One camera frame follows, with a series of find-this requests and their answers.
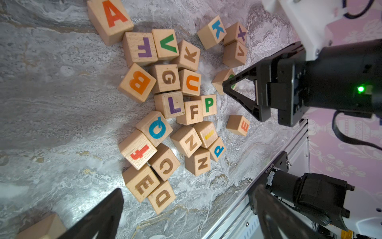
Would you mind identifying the brown K letter block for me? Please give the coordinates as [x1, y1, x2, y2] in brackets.
[171, 40, 201, 72]

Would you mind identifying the blue P letter block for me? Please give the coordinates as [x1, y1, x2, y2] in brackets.
[208, 137, 226, 162]

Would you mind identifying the brown E letter block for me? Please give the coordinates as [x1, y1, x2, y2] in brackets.
[122, 164, 160, 203]

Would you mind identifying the red f letter block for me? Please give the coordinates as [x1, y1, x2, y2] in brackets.
[118, 129, 157, 170]

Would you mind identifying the green P letter block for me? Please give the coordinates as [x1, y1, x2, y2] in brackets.
[191, 94, 217, 117]

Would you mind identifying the orange U letter block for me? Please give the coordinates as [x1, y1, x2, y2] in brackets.
[179, 69, 202, 96]

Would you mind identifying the brown F letter block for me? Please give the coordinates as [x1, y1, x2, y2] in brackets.
[176, 100, 204, 125]

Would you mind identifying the lower brown N letter block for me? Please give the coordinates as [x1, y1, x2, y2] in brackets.
[185, 147, 211, 176]

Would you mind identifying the brown V letter block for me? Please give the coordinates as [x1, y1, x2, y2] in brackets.
[222, 41, 248, 68]

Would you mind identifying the purple L letter block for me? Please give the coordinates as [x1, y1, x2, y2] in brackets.
[154, 91, 185, 119]

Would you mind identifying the brown C letter block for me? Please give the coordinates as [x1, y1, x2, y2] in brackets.
[148, 143, 181, 181]

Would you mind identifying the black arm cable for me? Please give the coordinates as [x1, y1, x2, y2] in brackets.
[332, 110, 382, 151]

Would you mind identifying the aluminium rail frame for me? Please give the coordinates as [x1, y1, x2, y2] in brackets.
[203, 119, 314, 239]

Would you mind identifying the red A letter block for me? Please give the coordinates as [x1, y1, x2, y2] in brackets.
[87, 0, 134, 46]

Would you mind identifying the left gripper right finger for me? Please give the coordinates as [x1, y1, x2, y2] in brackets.
[249, 184, 324, 239]

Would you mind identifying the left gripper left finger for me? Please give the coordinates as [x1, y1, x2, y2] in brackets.
[59, 188, 124, 239]

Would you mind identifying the blue Q letter block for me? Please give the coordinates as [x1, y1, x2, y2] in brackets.
[136, 111, 173, 147]

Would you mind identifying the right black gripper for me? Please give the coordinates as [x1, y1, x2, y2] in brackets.
[223, 42, 306, 127]

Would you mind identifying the purple F letter block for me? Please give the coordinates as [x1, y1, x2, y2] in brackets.
[122, 32, 158, 68]

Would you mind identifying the yellow I letter block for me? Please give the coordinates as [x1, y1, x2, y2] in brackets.
[193, 121, 218, 148]

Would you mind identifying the orange B letter block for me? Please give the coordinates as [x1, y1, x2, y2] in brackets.
[117, 63, 157, 103]

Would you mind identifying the upper brown N letter block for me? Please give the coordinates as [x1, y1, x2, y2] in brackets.
[170, 125, 202, 158]

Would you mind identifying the purple R letter block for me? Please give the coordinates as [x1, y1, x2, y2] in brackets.
[16, 214, 67, 239]

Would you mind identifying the brown D letter block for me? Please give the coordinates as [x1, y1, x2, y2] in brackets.
[148, 181, 176, 215]

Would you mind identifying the orange E letter block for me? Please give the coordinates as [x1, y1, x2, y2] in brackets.
[226, 115, 250, 136]

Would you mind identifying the green D letter block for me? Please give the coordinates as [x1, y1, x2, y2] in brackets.
[212, 68, 235, 95]

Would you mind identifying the green V letter block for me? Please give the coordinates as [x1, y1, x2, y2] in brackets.
[152, 29, 180, 61]

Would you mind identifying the purple X letter block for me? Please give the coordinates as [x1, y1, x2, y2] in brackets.
[223, 22, 248, 46]

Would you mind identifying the blue K letter block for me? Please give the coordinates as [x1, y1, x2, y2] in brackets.
[197, 16, 227, 50]

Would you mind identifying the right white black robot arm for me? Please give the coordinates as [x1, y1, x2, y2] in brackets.
[223, 1, 382, 239]

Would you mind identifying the brown n letter block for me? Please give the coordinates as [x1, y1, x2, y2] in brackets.
[185, 147, 211, 176]
[170, 125, 202, 158]

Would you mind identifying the brown G letter block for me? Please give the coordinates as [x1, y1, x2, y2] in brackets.
[149, 64, 181, 95]

